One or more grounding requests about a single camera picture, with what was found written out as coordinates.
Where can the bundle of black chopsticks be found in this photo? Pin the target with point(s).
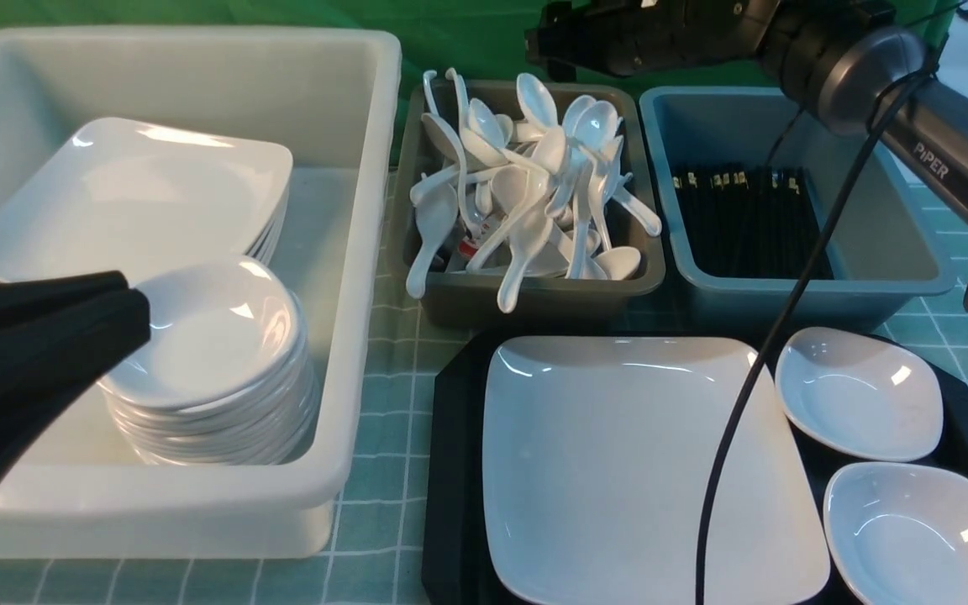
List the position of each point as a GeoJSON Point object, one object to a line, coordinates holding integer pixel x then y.
{"type": "Point", "coordinates": [746, 221]}

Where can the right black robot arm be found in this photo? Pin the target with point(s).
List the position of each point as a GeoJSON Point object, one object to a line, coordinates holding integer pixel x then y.
{"type": "Point", "coordinates": [847, 64]}

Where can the stack of white small bowls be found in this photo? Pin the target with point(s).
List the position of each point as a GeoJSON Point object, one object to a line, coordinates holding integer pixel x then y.
{"type": "Point", "coordinates": [226, 377]}

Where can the green cloth backdrop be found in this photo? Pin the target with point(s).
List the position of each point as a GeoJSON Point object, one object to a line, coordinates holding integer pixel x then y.
{"type": "Point", "coordinates": [427, 29]}

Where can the grey-blue plastic chopstick bin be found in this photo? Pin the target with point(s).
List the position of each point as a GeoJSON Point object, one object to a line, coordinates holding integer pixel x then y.
{"type": "Point", "coordinates": [882, 254]}

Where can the teal checkered table mat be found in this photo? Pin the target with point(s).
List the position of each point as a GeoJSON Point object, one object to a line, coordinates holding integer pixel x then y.
{"type": "Point", "coordinates": [370, 548]}

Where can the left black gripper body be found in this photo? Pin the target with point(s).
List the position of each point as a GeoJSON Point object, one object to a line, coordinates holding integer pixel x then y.
{"type": "Point", "coordinates": [57, 338]}

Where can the stack of white square plates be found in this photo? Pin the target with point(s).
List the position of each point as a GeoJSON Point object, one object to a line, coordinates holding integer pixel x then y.
{"type": "Point", "coordinates": [142, 199]}

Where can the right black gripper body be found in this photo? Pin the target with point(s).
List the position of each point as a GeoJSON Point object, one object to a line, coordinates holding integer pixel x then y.
{"type": "Point", "coordinates": [626, 38]}

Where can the black plastic serving tray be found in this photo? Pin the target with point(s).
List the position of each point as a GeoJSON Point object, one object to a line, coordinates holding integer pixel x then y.
{"type": "Point", "coordinates": [457, 565]}

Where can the brown plastic spoon bin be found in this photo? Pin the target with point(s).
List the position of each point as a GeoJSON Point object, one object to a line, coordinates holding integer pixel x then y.
{"type": "Point", "coordinates": [470, 302]}

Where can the large white square rice plate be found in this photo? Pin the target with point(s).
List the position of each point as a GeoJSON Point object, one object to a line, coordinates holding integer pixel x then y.
{"type": "Point", "coordinates": [595, 455]}

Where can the pile of white soup spoons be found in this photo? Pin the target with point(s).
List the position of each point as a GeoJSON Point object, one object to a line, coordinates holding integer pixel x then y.
{"type": "Point", "coordinates": [524, 188]}

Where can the white small dish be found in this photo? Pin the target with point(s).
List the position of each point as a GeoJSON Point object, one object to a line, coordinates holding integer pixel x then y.
{"type": "Point", "coordinates": [898, 533]}
{"type": "Point", "coordinates": [860, 396]}

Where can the large white plastic tub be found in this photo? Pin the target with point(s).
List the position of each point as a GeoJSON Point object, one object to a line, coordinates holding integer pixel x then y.
{"type": "Point", "coordinates": [328, 95]}

